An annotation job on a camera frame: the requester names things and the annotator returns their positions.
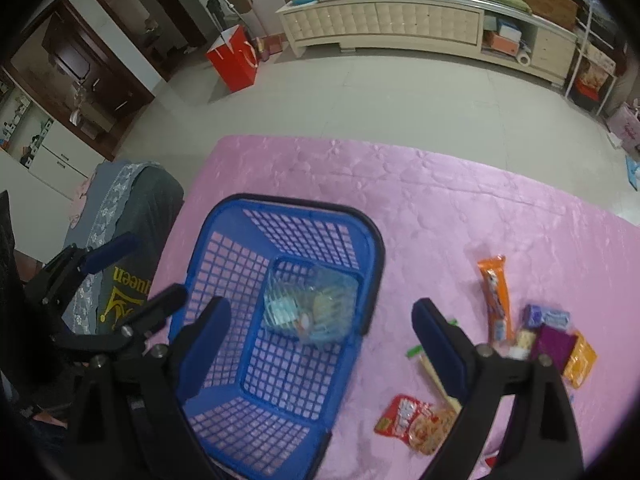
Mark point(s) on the yellow cake snack packet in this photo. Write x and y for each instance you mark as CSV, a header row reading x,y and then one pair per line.
x,y
524,342

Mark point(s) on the red snack packet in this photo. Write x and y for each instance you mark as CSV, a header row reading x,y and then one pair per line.
x,y
400,420

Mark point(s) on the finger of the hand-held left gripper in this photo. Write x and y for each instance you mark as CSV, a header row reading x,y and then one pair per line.
x,y
110,254
160,305

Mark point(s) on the pink bag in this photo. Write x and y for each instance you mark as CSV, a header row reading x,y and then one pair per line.
x,y
625,127

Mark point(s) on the food print box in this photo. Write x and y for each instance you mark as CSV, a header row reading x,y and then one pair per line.
x,y
597,72

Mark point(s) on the red crate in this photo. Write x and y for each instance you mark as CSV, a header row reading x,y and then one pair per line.
x,y
587,90

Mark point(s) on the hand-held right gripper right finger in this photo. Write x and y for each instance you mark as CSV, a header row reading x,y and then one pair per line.
x,y
442,355

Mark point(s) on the orange snack bar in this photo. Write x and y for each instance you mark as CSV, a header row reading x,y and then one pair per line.
x,y
495,290

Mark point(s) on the pink cloth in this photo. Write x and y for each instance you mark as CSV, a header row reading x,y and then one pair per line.
x,y
76,207

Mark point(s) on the blue snack packet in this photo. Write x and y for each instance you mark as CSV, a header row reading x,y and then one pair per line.
x,y
545,317

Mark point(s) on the blue white box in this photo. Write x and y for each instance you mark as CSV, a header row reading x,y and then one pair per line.
x,y
509,31

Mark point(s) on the paper towel roll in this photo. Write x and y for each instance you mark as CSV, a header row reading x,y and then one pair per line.
x,y
524,58

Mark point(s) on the blue plate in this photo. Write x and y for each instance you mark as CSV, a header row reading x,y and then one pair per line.
x,y
302,1

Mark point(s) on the orange snack packet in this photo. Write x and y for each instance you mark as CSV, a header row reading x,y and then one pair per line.
x,y
580,360

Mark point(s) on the clear plastic snack packet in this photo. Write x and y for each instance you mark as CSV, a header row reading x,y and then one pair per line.
x,y
310,305

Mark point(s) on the white metal rack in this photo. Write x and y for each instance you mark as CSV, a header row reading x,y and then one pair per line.
x,y
580,45

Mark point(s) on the red paper bag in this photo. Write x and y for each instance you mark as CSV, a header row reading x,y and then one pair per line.
x,y
232,62

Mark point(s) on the clear cracker packet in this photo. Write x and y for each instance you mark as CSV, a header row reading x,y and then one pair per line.
x,y
435,380

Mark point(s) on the round brown wall disc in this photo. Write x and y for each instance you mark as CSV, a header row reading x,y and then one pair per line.
x,y
242,1

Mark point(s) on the dark wooden door frame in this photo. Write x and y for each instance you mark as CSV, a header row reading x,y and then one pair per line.
x,y
30,80
175,5

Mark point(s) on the white cabinet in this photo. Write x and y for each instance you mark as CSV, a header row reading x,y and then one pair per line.
x,y
55,160

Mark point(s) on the orange box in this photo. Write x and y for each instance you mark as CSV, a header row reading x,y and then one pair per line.
x,y
505,45

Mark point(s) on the cream tv cabinet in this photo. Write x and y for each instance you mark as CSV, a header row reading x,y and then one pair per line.
x,y
380,22

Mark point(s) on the purple snack packet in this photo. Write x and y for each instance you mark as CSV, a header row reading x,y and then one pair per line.
x,y
555,347

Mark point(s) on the blue plastic basket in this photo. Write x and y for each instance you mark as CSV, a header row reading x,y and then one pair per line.
x,y
225,213

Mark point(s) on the cardboard box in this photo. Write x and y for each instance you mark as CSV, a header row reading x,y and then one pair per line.
x,y
547,2

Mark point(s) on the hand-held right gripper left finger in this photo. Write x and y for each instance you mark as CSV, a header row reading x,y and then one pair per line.
x,y
202,355

